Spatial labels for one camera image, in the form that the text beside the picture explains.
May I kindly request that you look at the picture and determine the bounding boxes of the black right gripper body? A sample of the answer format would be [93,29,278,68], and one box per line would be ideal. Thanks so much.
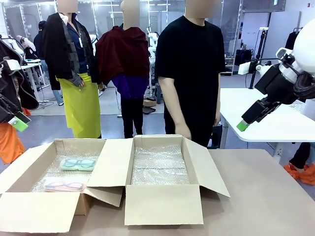
[254,65,298,104]

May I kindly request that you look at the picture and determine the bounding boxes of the person's right hand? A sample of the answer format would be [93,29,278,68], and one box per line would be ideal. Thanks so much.
[174,121,193,141]

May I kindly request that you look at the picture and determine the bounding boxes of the cardboard shipping box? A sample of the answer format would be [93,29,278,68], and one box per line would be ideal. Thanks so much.
[0,138,124,234]
[87,134,231,226]

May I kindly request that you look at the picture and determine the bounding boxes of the black jacket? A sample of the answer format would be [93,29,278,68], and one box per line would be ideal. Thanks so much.
[41,12,99,90]

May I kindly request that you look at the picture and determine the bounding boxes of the mannequin with maroon shawl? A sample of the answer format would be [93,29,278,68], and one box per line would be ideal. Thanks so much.
[95,0,151,139]

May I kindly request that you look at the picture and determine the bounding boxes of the black tripod stand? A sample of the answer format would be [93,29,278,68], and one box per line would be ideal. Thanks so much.
[248,28,269,89]

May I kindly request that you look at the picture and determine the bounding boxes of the black bags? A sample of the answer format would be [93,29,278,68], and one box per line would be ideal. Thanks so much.
[235,48,254,66]

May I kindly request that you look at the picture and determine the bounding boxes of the pink glasses case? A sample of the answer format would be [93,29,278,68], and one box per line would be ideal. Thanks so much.
[44,178,87,193]

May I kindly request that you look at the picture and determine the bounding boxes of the person in black t-shirt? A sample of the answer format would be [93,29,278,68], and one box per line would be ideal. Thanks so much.
[155,0,226,148]

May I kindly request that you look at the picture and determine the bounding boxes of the white background desk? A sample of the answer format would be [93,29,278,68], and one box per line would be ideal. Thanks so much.
[21,62,42,99]

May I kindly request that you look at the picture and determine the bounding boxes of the purple top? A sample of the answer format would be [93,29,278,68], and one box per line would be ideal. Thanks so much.
[112,75,150,99]

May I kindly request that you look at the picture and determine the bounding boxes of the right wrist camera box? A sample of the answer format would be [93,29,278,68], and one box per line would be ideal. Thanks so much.
[238,60,257,76]

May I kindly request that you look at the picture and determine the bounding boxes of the person's right forearm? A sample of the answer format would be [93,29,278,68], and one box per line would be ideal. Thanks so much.
[158,76,187,125]

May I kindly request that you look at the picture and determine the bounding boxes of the leg in black trousers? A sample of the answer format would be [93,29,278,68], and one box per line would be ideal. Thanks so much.
[289,142,312,170]

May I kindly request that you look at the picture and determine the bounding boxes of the mannequin with yellow apron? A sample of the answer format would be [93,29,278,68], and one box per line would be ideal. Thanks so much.
[41,0,104,140]

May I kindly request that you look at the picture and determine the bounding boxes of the orange trousers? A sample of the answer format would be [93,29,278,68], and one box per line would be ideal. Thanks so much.
[0,108,32,165]

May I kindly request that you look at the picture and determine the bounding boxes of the bubble wrap sheet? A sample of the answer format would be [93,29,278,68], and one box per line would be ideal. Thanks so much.
[31,147,104,193]
[130,144,191,185]

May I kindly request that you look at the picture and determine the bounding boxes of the orange cloth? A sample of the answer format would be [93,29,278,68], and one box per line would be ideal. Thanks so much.
[283,164,315,185]

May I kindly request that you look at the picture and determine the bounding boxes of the hanging black coat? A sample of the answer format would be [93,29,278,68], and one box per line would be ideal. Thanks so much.
[285,31,299,50]

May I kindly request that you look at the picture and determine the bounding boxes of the black trousers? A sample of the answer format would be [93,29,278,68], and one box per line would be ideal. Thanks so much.
[120,97,145,139]

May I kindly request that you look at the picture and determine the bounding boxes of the mint green glasses case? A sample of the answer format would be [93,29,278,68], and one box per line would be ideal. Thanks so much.
[60,158,95,172]

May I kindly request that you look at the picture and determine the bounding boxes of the small cardboard box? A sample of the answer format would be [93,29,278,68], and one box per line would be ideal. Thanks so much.
[143,97,158,108]

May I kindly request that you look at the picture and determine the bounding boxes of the dark brown jacket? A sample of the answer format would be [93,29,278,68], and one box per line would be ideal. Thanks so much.
[0,38,39,111]

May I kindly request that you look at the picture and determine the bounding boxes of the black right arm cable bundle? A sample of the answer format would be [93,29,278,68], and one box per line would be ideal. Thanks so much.
[293,73,315,99]

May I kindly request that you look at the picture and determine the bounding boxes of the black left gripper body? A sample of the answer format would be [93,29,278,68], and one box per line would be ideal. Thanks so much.
[0,81,23,123]

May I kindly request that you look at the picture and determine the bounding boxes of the navy blue shirt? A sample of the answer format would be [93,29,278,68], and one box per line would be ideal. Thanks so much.
[66,13,89,74]

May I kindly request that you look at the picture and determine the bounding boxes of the black stool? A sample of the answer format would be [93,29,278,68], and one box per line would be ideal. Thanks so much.
[208,123,223,149]

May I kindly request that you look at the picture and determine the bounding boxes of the grey stool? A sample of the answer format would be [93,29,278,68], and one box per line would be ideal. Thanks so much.
[154,83,163,104]

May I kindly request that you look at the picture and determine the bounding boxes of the white shoe shelf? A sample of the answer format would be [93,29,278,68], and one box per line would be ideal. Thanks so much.
[220,55,235,76]

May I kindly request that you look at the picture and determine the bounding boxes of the maroon shawl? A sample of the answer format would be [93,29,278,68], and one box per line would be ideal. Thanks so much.
[95,26,150,87]

